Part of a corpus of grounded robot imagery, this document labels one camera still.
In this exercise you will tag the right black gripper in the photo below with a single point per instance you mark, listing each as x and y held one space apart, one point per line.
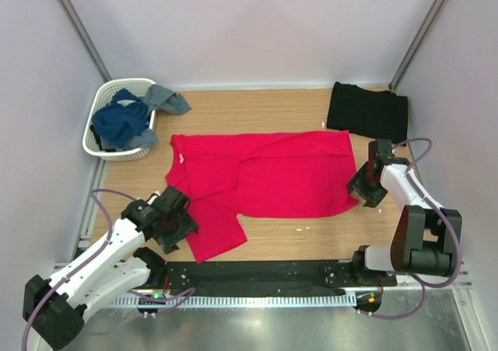
372 198

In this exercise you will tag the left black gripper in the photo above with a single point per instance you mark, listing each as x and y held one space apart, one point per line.
186 224

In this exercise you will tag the red t shirt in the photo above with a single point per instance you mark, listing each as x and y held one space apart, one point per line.
286 175

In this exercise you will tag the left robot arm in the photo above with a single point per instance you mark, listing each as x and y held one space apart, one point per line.
56 309

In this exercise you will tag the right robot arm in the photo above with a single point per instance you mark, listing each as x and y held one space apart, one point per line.
426 243

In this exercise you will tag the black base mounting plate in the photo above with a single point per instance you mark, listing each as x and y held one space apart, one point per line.
272 275

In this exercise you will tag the folded black t shirt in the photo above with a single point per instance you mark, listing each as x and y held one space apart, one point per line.
372 114

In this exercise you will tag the dark blue t shirt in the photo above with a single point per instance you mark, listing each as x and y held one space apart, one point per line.
124 116

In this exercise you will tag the grey blue t shirt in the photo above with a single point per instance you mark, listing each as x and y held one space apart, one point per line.
158 97

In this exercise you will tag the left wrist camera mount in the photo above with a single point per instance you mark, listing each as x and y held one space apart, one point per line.
153 196

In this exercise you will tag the slotted white cable duct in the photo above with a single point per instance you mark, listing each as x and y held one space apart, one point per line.
132 301

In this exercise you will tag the right aluminium corner post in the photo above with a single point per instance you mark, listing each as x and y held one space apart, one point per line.
423 31

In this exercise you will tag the aluminium corner post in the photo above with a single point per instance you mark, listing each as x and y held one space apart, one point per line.
80 30
423 31

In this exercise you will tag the left aluminium corner post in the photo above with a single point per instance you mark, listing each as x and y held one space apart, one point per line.
80 30

